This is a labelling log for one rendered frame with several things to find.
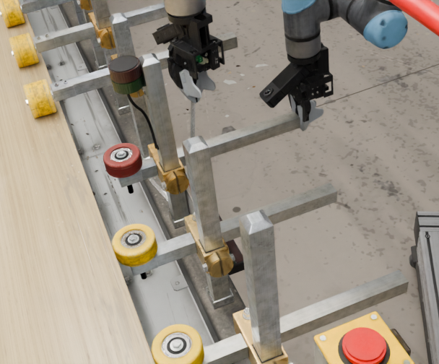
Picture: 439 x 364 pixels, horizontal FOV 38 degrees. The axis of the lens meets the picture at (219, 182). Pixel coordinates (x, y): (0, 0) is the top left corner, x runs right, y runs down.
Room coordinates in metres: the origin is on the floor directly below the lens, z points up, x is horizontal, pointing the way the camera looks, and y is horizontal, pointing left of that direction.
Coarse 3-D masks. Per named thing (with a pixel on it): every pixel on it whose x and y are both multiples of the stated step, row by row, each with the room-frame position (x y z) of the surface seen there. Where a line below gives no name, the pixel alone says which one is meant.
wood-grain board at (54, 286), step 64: (0, 64) 1.53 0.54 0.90; (0, 128) 1.24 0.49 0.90; (64, 128) 1.20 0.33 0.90; (0, 192) 1.01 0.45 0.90; (64, 192) 0.98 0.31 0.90; (0, 256) 0.83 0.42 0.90; (64, 256) 0.81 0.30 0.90; (0, 320) 0.68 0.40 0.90; (64, 320) 0.66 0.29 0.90; (128, 320) 0.64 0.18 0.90
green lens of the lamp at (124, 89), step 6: (114, 84) 1.03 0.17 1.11; (120, 84) 1.02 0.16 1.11; (126, 84) 1.02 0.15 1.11; (132, 84) 1.02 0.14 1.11; (138, 84) 1.03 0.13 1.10; (114, 90) 1.03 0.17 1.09; (120, 90) 1.02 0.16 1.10; (126, 90) 1.02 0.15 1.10; (132, 90) 1.02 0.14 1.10; (138, 90) 1.02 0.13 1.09
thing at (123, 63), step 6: (114, 60) 1.06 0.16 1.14; (120, 60) 1.06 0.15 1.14; (126, 60) 1.06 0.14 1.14; (132, 60) 1.05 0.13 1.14; (114, 66) 1.04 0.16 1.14; (120, 66) 1.04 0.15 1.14; (126, 66) 1.03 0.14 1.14; (132, 66) 1.03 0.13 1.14; (138, 78) 1.03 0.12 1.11; (144, 84) 1.04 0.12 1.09; (144, 90) 1.05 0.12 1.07; (132, 102) 1.04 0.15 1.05; (138, 108) 1.04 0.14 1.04; (144, 114) 1.05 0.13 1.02; (150, 126) 1.05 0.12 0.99; (156, 144) 1.05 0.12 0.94
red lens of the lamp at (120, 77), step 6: (138, 60) 1.05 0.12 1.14; (108, 66) 1.04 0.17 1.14; (138, 66) 1.03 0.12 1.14; (114, 72) 1.02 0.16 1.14; (120, 72) 1.02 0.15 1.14; (126, 72) 1.02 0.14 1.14; (132, 72) 1.02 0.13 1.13; (138, 72) 1.03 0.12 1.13; (114, 78) 1.02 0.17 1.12; (120, 78) 1.02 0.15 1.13; (126, 78) 1.02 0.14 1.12; (132, 78) 1.02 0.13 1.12
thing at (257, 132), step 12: (276, 120) 1.18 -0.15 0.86; (288, 120) 1.17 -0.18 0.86; (240, 132) 1.15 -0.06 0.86; (252, 132) 1.14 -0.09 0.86; (264, 132) 1.15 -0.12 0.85; (276, 132) 1.16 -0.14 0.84; (216, 144) 1.12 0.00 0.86; (228, 144) 1.12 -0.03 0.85; (240, 144) 1.13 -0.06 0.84; (180, 156) 1.10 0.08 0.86; (144, 168) 1.07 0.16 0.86; (156, 168) 1.08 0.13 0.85; (120, 180) 1.05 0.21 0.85; (132, 180) 1.06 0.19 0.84
